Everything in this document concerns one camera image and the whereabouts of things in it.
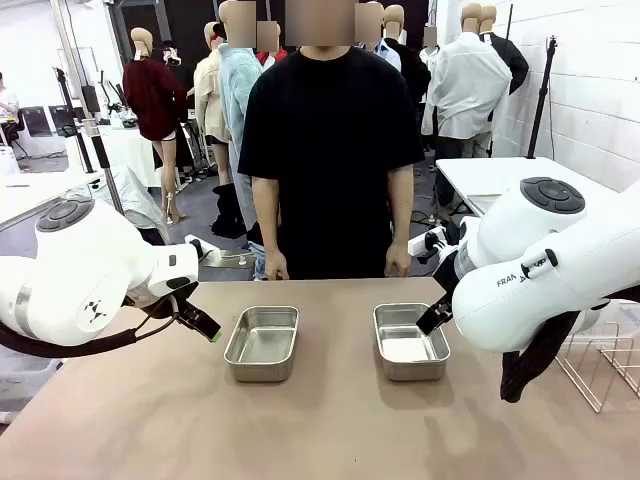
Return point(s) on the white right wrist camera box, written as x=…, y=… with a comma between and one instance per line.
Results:
x=420, y=244

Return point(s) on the black silver light stand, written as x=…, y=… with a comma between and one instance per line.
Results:
x=101, y=150

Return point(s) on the mannequin in cream shirt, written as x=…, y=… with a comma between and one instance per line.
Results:
x=207, y=100

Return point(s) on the person's right forearm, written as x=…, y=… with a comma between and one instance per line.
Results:
x=265, y=215

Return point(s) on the white side table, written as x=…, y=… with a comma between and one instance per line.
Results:
x=480, y=175

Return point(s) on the mannequin in black suit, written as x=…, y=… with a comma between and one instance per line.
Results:
x=515, y=65

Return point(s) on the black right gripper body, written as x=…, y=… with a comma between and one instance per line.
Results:
x=446, y=272

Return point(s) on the stainless steel rectangular container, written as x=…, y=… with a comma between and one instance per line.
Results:
x=262, y=342
x=400, y=352

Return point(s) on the mannequin in light blue shirt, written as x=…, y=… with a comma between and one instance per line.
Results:
x=237, y=90

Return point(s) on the steel mannequin base plate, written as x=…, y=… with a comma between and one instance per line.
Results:
x=225, y=260

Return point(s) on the black computer monitor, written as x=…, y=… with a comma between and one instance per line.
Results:
x=36, y=121
x=62, y=121

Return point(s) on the grey cloth cover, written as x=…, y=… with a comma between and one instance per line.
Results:
x=135, y=200

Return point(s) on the mannequin in blue collared shirt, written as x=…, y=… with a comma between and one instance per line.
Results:
x=387, y=55

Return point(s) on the mannequin in black jacket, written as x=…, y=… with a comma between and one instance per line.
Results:
x=412, y=80

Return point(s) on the person's left forearm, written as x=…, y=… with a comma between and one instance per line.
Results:
x=401, y=210

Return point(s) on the background person in white shirt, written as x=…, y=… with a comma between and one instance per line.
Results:
x=7, y=105

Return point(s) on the white work table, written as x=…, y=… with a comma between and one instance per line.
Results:
x=30, y=185

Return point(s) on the black tripod stand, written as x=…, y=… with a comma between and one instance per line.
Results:
x=542, y=100

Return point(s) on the blue jeans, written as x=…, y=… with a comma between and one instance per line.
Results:
x=257, y=260

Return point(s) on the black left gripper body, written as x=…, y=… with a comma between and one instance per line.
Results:
x=152, y=306

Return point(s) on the black clothes pile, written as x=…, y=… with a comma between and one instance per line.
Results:
x=227, y=215

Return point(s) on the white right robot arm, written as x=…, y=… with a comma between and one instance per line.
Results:
x=550, y=280

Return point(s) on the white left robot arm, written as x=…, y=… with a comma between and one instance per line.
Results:
x=75, y=280

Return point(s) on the mannequin in red white top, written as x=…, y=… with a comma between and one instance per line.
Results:
x=267, y=55

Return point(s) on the person's right hand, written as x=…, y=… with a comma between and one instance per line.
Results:
x=276, y=265

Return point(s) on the person's left hand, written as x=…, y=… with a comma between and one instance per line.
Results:
x=397, y=260

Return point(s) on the person in black t-shirt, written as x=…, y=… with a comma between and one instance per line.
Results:
x=325, y=150

